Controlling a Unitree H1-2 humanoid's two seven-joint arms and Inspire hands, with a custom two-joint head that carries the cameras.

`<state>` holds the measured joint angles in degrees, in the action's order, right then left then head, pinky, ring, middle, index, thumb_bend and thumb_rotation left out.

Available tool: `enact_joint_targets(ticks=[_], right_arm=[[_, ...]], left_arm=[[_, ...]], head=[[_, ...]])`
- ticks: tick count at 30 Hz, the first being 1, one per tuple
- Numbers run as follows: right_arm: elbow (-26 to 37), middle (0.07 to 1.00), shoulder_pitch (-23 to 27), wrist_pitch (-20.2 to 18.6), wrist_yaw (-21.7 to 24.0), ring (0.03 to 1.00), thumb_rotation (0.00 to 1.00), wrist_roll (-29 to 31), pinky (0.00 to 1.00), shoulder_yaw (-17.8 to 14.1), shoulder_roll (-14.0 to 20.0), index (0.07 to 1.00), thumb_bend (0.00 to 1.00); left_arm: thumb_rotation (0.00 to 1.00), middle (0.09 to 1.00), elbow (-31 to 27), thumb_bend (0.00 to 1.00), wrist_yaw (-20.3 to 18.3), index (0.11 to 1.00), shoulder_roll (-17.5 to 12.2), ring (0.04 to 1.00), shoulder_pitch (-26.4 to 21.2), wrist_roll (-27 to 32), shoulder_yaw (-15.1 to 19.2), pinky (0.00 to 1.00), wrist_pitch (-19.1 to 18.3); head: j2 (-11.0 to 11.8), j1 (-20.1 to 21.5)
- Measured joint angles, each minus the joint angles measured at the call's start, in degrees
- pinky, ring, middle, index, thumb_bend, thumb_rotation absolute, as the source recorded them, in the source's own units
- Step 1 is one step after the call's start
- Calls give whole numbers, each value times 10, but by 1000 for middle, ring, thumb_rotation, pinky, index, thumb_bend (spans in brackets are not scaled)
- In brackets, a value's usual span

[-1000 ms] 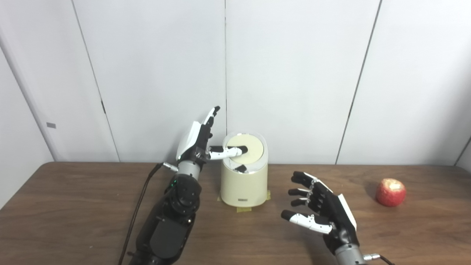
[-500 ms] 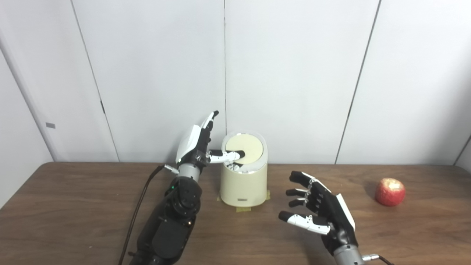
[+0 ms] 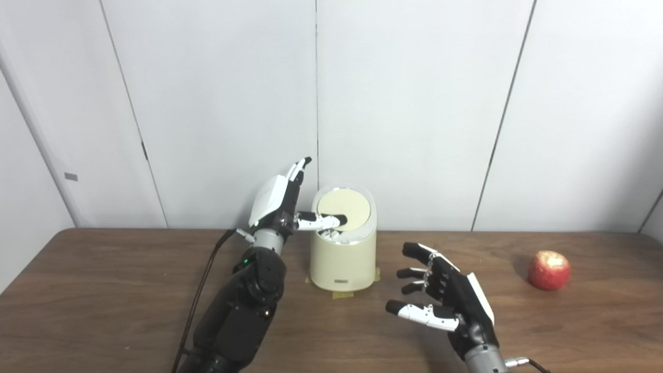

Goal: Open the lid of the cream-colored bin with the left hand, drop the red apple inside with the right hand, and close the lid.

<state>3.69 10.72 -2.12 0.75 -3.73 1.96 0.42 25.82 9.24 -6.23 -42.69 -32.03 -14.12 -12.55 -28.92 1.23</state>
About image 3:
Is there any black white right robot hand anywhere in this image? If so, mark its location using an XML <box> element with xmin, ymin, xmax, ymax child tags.
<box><xmin>385</xmin><ymin>242</ymin><xmax>500</xmax><ymax>361</ymax></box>

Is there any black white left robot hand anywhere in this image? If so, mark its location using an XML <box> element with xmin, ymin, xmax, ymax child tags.
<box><xmin>248</xmin><ymin>156</ymin><xmax>349</xmax><ymax>238</ymax></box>

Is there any round cream bin lid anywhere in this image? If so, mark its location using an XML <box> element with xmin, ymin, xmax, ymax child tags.
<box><xmin>316</xmin><ymin>189</ymin><xmax>371</xmax><ymax>232</ymax></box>

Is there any red bitten apple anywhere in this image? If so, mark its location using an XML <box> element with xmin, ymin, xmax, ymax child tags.
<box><xmin>528</xmin><ymin>251</ymin><xmax>571</xmax><ymax>291</ymax></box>

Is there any cream-colored plastic bin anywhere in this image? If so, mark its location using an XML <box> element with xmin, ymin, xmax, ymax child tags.
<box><xmin>309</xmin><ymin>185</ymin><xmax>377</xmax><ymax>292</ymax></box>

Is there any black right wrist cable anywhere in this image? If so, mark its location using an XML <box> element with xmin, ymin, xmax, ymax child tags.
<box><xmin>505</xmin><ymin>356</ymin><xmax>552</xmax><ymax>373</ymax></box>

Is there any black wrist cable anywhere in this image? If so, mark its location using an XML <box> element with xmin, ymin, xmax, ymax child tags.
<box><xmin>505</xmin><ymin>356</ymin><xmax>552</xmax><ymax>373</ymax></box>
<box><xmin>171</xmin><ymin>229</ymin><xmax>240</xmax><ymax>373</ymax></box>

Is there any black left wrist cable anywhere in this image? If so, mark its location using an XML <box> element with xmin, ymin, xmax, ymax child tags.
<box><xmin>171</xmin><ymin>229</ymin><xmax>240</xmax><ymax>373</ymax></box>

